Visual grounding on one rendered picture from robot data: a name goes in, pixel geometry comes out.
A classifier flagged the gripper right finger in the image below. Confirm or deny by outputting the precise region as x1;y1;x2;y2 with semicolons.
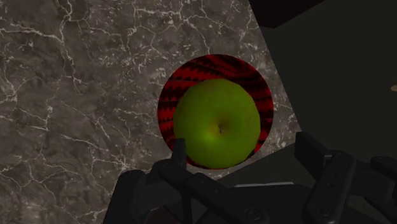
294;131;397;224

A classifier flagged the green apple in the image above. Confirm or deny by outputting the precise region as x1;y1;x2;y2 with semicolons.
172;78;261;169

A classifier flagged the red black patterned plate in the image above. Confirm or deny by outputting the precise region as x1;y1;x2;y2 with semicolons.
157;54;275;170

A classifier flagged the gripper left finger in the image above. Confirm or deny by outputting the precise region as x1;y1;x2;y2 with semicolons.
103;137;270;224

